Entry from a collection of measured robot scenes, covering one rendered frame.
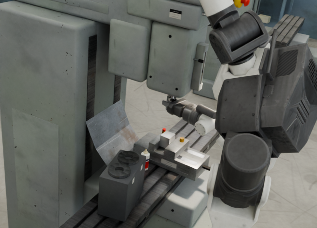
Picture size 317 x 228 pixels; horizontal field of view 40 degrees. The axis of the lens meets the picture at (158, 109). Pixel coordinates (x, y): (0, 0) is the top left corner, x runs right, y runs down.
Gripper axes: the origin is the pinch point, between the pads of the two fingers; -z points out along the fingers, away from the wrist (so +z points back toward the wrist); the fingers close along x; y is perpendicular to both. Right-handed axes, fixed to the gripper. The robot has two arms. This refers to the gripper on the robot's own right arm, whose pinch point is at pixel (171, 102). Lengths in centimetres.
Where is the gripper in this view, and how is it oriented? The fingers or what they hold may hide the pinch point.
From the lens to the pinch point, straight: 201.2
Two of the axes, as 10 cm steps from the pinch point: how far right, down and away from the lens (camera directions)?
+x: -7.1, 2.5, -6.6
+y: -0.9, 8.9, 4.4
